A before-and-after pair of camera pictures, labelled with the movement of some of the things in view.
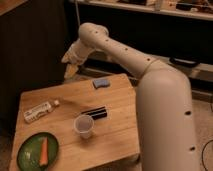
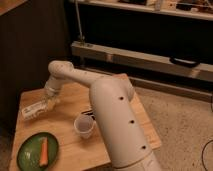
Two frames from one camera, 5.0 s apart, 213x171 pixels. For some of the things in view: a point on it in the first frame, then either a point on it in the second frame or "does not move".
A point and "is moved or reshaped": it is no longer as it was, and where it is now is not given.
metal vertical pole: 77,15 does not move
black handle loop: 184,62 does not move
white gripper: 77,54 to 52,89
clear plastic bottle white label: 34,113 is moved or reshaped
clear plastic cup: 83,124 does not move
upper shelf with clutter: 191,9 does not move
